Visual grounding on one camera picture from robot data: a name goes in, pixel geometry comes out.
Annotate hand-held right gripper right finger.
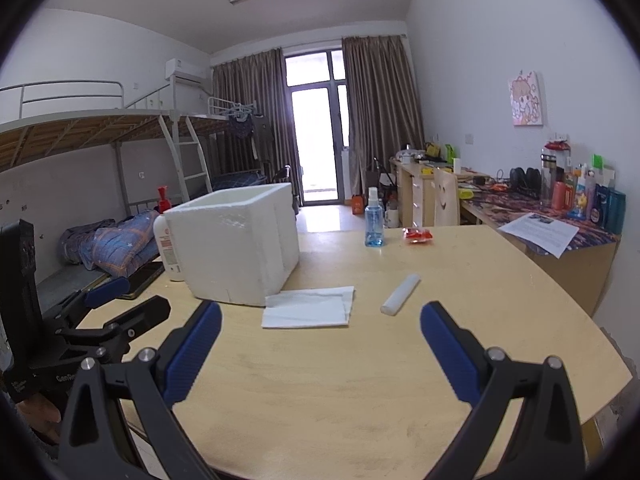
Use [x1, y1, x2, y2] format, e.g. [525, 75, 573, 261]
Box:
[419, 301, 588, 480]

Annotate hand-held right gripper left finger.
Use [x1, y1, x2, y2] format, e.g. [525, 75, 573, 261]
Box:
[59, 301, 223, 480]

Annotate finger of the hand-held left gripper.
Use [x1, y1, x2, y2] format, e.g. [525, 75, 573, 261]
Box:
[52, 295, 173, 361]
[41, 276, 132, 330]

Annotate white foam box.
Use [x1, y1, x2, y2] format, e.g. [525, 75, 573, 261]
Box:
[163, 182, 301, 307]

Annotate person's left hand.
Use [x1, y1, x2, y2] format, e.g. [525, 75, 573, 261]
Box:
[17, 392, 63, 440]

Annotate black phone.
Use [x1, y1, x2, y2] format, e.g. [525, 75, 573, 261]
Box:
[117, 261, 166, 301]

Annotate blue orange plaid blanket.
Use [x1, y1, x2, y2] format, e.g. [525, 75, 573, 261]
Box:
[60, 208, 163, 278]

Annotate white lotion bottle red pump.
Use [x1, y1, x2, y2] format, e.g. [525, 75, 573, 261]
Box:
[152, 186, 186, 282]

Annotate white foam roll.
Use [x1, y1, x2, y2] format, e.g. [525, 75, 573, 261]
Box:
[381, 273, 421, 316]

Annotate white paper napkin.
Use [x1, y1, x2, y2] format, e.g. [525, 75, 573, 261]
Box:
[261, 286, 356, 330]

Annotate blue spray bottle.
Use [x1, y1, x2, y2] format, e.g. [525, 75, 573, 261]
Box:
[364, 186, 385, 247]

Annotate printed paper sheet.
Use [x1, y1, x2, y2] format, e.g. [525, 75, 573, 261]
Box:
[497, 211, 581, 259]

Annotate wooden chair with smiley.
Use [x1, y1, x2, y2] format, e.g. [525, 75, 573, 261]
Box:
[432, 166, 461, 227]

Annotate large metal bunk bed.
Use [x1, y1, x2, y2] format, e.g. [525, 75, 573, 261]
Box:
[0, 80, 211, 281]

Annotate long wooden desk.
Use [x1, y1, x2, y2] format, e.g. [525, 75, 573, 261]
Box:
[390, 157, 623, 318]

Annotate dark blue plaid blanket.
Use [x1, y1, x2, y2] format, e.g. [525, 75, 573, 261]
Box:
[212, 170, 268, 188]

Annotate black headphones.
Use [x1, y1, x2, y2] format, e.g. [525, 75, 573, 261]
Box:
[509, 166, 543, 196]

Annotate black folding chair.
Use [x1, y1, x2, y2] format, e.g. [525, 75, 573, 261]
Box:
[270, 164, 296, 197]

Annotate small metal bunk bed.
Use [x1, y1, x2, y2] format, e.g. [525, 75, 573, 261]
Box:
[170, 95, 271, 201]

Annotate hanging dark clothes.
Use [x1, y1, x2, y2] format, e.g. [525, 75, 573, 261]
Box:
[227, 112, 273, 161]

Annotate group of toiletry bottles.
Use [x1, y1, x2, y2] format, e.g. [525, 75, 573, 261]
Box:
[539, 140, 627, 234]

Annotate white air conditioner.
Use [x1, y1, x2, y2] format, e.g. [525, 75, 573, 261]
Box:
[165, 58, 206, 83]

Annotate glass balcony door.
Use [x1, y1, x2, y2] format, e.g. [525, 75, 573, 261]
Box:
[283, 50, 351, 206]

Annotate brown curtain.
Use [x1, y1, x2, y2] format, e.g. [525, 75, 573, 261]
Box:
[341, 35, 426, 201]
[211, 47, 296, 201]

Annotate cartoon wall poster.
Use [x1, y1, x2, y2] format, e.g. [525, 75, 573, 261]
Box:
[507, 71, 545, 127]

